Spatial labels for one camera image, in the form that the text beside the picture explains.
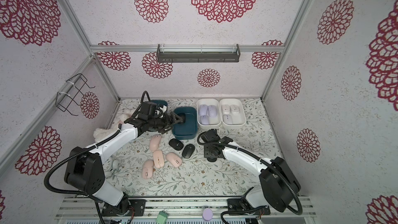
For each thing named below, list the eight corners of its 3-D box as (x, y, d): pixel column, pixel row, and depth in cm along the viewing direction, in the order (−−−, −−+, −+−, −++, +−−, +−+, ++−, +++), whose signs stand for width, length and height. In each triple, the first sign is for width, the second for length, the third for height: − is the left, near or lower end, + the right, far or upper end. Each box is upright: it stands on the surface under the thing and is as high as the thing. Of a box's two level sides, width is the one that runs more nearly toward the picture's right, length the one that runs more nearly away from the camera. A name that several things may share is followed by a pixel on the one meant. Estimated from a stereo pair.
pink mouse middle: (155, 169, 88) (154, 168, 86) (153, 152, 94) (152, 151, 92) (165, 166, 89) (164, 165, 87) (162, 150, 95) (161, 148, 93)
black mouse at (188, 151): (180, 155, 93) (180, 154, 91) (188, 143, 98) (188, 142, 96) (187, 160, 91) (187, 158, 90) (196, 148, 96) (196, 146, 94)
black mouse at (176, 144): (168, 145, 97) (168, 142, 95) (173, 139, 100) (172, 137, 98) (180, 151, 95) (179, 149, 92) (184, 145, 97) (184, 143, 95)
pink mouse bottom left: (141, 179, 84) (139, 177, 82) (145, 161, 90) (143, 159, 88) (152, 179, 84) (151, 177, 82) (155, 161, 90) (154, 159, 88)
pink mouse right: (165, 157, 92) (164, 155, 90) (172, 151, 94) (171, 149, 92) (176, 169, 88) (175, 167, 86) (183, 162, 90) (182, 160, 88)
